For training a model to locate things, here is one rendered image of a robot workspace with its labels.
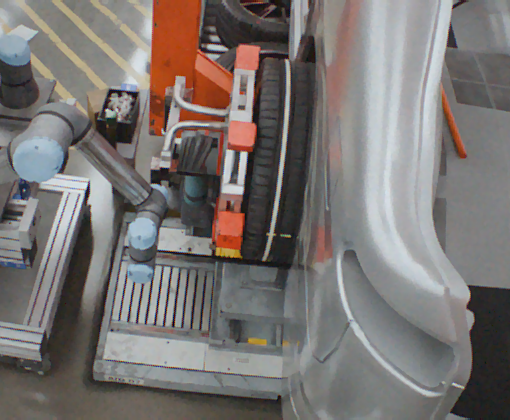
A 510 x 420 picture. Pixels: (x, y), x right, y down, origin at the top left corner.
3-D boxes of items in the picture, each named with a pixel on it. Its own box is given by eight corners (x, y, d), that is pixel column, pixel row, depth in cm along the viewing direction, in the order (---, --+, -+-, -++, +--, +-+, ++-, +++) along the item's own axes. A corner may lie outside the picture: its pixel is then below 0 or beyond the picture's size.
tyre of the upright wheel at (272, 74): (299, 282, 263) (335, 238, 200) (233, 275, 262) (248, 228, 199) (311, 114, 282) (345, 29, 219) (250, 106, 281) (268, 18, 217)
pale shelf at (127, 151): (133, 163, 291) (133, 158, 288) (91, 159, 290) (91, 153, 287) (148, 94, 319) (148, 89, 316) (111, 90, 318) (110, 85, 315)
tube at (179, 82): (230, 123, 230) (233, 98, 222) (169, 116, 229) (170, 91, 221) (233, 87, 242) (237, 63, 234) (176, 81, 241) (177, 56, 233)
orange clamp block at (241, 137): (252, 152, 213) (254, 147, 204) (225, 149, 212) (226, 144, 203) (255, 129, 213) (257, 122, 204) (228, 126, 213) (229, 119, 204)
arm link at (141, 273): (153, 270, 201) (153, 287, 207) (158, 238, 208) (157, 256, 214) (125, 266, 200) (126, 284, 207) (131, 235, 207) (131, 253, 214)
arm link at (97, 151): (38, 93, 189) (151, 205, 217) (23, 120, 182) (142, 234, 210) (67, 76, 184) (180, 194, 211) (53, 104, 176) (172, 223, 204)
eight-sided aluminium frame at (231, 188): (231, 272, 243) (249, 156, 201) (211, 270, 242) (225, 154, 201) (240, 156, 278) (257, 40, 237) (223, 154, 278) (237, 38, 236)
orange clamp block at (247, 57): (258, 73, 234) (261, 46, 234) (233, 71, 234) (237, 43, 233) (256, 76, 241) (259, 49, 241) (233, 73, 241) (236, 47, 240)
